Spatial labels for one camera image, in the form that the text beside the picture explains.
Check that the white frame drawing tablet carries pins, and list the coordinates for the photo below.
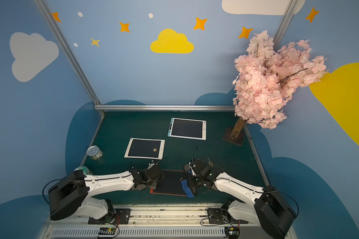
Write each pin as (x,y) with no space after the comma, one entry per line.
(145,148)

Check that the small circuit board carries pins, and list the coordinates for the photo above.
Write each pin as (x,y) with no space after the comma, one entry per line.
(231,233)
(106,233)

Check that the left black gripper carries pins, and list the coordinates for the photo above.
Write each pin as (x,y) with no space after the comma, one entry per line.
(155,174)

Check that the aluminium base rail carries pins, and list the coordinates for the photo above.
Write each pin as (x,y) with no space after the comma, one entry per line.
(165,221)

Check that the pink cherry blossom tree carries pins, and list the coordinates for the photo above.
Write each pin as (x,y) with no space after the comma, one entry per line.
(267,79)

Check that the silver tin can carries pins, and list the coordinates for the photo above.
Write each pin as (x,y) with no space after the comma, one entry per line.
(94,152)

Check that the right small circuit board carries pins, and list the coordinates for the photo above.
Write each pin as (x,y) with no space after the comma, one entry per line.
(231,233)

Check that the blue wiping cloth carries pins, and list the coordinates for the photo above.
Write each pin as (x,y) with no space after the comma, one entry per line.
(185,184)

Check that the white blue drawing tablet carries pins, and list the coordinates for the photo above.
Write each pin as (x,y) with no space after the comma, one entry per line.
(187,128)

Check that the dark square tree base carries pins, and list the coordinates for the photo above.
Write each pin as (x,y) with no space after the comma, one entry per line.
(234,136)

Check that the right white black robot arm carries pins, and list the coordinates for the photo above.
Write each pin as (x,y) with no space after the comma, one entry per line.
(264,207)

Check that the left small circuit board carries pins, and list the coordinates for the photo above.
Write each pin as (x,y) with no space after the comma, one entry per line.
(106,233)

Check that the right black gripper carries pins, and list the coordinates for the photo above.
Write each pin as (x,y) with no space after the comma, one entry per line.
(193,172)

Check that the red frame drawing tablet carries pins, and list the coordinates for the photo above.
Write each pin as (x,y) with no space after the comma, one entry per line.
(170,184)

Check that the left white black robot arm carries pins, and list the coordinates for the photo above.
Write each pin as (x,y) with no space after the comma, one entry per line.
(74,194)

